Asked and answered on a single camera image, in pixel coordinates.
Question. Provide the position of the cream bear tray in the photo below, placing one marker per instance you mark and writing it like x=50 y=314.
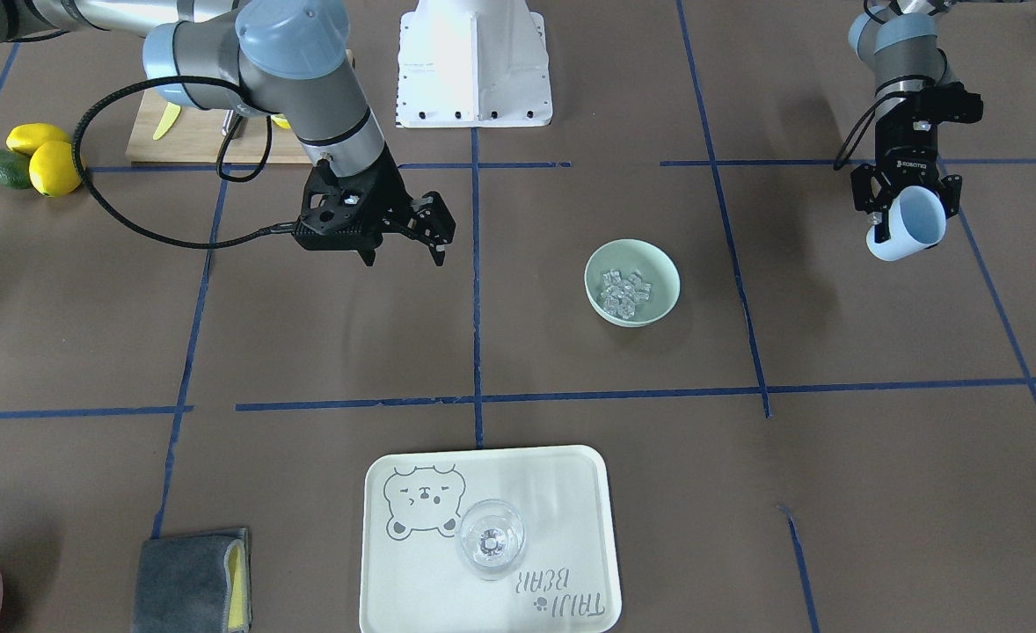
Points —
x=413 y=579

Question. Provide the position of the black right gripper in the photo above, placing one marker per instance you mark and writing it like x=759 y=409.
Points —
x=392 y=200

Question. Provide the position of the clear stemmed glass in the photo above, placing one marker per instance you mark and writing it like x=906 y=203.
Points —
x=492 y=539

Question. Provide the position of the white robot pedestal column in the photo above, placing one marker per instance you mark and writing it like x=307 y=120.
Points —
x=473 y=64

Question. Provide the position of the green lime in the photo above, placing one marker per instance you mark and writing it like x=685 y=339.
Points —
x=14 y=170

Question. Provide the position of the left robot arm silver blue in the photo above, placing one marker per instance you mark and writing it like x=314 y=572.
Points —
x=898 y=41

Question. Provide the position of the yellow lemon back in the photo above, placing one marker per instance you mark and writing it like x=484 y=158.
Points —
x=51 y=169

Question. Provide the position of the light blue cup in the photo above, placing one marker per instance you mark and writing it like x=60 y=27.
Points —
x=916 y=221

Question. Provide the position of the yellow plastic knife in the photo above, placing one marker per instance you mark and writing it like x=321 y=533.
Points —
x=167 y=119

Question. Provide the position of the grey folded cloth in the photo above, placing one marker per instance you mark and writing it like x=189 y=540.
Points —
x=194 y=583

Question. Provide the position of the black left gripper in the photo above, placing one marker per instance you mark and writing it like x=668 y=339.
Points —
x=905 y=141

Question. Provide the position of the ice cubes in green bowl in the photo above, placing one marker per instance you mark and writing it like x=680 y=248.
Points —
x=622 y=295

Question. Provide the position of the mint green bowl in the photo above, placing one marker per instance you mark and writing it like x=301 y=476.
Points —
x=654 y=264

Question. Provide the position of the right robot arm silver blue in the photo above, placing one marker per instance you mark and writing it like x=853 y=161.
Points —
x=258 y=59

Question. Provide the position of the wooden cutting board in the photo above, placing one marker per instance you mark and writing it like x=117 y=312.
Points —
x=210 y=136

